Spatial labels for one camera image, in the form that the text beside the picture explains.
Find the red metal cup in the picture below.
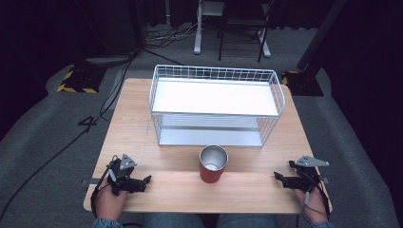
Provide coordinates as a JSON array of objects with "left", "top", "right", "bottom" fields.
[{"left": 199, "top": 144, "right": 229, "bottom": 184}]

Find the person's right hand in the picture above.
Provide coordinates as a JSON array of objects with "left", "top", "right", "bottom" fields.
[{"left": 292, "top": 187, "right": 331, "bottom": 224}]

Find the white wire shelf rack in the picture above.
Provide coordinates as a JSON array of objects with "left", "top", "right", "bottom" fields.
[{"left": 149, "top": 64, "right": 286, "bottom": 148}]

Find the hand-held gripper cable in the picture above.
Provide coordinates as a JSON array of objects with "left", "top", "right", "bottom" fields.
[
  {"left": 298, "top": 170, "right": 332, "bottom": 222},
  {"left": 89, "top": 155, "right": 120, "bottom": 220}
]

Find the bundle of floor cables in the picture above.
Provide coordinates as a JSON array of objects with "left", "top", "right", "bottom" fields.
[{"left": 144, "top": 17, "right": 207, "bottom": 50}]

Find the right hand-held gripper cable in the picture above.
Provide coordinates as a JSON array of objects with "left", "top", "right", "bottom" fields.
[{"left": 298, "top": 170, "right": 332, "bottom": 222}]

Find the person's right leg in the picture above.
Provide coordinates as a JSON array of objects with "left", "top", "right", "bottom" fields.
[{"left": 216, "top": 213, "right": 280, "bottom": 228}]

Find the black yellow striped stand base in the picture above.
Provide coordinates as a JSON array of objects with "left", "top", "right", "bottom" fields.
[
  {"left": 280, "top": 69, "right": 326, "bottom": 97},
  {"left": 56, "top": 64, "right": 108, "bottom": 95}
]

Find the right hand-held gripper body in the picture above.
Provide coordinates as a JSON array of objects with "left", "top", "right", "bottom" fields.
[{"left": 282, "top": 154, "right": 331, "bottom": 193}]

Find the black folding chair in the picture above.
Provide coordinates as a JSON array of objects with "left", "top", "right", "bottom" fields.
[{"left": 217, "top": 0, "right": 277, "bottom": 64}]

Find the person's left hand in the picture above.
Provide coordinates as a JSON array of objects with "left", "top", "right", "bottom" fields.
[{"left": 94, "top": 183, "right": 129, "bottom": 220}]

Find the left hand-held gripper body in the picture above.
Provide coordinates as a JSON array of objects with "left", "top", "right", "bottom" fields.
[{"left": 106, "top": 153, "right": 144, "bottom": 197}]

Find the white desk leg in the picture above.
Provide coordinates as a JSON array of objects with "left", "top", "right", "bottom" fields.
[
  {"left": 257, "top": 28, "right": 273, "bottom": 59},
  {"left": 193, "top": 0, "right": 225, "bottom": 55}
]

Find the black slanted stand pole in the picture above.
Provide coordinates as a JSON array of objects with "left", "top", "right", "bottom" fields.
[{"left": 296, "top": 0, "right": 350, "bottom": 72}]

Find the left hand-held gripper cable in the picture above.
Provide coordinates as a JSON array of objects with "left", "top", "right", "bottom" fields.
[{"left": 89, "top": 155, "right": 120, "bottom": 220}]

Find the grey round stand base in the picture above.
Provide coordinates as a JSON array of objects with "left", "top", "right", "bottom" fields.
[{"left": 85, "top": 54, "right": 138, "bottom": 67}]

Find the long black floor cable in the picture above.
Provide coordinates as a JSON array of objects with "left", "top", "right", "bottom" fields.
[{"left": 0, "top": 56, "right": 136, "bottom": 221}]

